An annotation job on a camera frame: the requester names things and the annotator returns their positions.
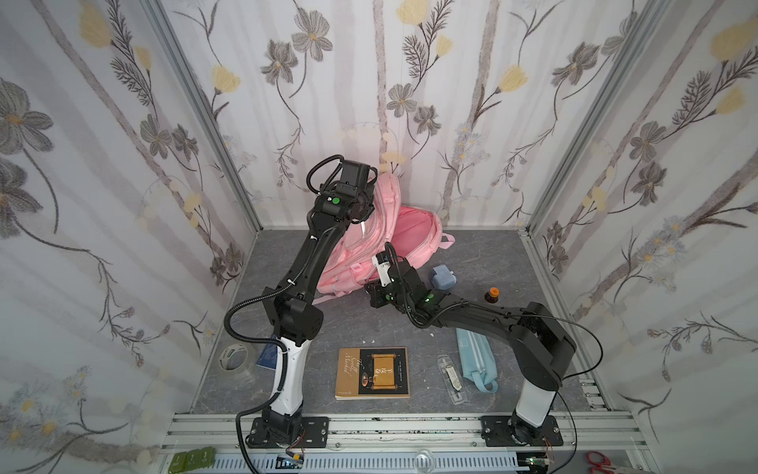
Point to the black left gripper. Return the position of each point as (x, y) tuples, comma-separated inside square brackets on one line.
[(364, 207)]

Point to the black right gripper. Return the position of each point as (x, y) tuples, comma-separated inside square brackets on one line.
[(388, 284)]

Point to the pink school backpack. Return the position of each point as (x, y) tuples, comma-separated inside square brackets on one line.
[(416, 234)]

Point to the brown black hardcover book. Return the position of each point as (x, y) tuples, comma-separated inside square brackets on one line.
[(373, 373)]

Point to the blue paperback book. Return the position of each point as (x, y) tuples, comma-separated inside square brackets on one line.
[(268, 358)]

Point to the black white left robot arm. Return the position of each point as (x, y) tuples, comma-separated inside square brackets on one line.
[(296, 321)]

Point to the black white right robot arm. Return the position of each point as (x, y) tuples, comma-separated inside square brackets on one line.
[(542, 346)]

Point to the blue pencil sharpener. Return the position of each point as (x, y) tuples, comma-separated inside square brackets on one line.
[(443, 278)]

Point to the light blue pencil case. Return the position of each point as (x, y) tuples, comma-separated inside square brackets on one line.
[(477, 360)]

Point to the small orange-capped bottle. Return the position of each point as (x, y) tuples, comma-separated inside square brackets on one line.
[(492, 295)]

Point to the clear plastic stapler box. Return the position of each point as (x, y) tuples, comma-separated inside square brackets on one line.
[(451, 380)]

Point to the clear tape roll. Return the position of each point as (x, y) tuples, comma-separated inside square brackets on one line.
[(237, 360)]

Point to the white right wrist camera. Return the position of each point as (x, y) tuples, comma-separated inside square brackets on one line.
[(383, 262)]

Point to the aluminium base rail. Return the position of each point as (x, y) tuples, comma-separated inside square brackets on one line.
[(468, 442)]

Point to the red handled scissors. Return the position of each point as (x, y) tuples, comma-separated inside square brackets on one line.
[(599, 463)]

